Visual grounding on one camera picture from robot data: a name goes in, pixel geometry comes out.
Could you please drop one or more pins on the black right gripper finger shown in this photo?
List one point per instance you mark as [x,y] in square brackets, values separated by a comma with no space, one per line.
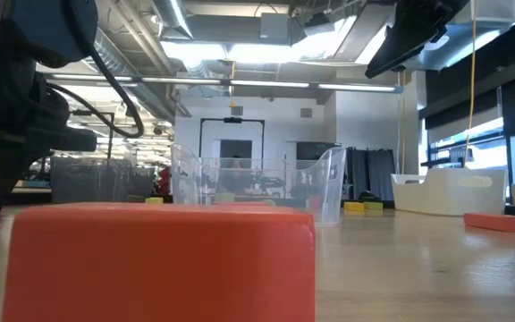
[405,42]

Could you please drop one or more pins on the yellow rectangular block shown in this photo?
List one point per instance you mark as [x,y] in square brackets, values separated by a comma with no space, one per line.
[154,200]
[354,206]

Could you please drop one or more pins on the green long block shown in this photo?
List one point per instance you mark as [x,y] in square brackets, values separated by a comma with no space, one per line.
[373,206]

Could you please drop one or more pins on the red rectangular block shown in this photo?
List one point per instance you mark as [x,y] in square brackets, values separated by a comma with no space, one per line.
[159,268]

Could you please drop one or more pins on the red long block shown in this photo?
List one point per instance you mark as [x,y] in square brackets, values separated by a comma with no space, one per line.
[499,222]

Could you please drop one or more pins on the green rounded block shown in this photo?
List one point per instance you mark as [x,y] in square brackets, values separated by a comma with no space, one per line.
[270,202]

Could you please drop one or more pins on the green cube block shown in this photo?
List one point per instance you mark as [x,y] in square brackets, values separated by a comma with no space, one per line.
[224,197]

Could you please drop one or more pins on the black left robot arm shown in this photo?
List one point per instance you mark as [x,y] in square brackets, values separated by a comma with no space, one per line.
[52,27]

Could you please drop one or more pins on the grey translucent plastic bin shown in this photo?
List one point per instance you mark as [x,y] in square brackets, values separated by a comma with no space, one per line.
[101,183]

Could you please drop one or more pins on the grey ceiling box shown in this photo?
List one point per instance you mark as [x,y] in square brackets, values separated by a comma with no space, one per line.
[275,29]

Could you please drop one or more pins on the dark grey curtain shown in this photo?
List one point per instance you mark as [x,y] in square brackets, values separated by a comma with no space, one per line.
[374,174]

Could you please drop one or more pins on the long ceiling light bar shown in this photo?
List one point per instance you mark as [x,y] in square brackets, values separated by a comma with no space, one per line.
[275,83]

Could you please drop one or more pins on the red background object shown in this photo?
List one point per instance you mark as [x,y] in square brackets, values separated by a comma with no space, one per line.
[164,181]

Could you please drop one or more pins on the white plastic bin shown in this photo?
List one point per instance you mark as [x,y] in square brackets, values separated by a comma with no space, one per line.
[445,197]

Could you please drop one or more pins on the clear plastic bin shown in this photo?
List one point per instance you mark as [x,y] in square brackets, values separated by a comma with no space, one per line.
[284,179]

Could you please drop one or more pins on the rectangular silver ventilation duct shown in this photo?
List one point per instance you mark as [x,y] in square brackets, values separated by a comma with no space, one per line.
[445,49]

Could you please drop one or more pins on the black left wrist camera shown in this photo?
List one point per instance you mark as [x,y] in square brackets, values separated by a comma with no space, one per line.
[65,139]

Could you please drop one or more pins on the round silver ventilation duct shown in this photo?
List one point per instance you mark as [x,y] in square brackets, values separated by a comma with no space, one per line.
[150,94]

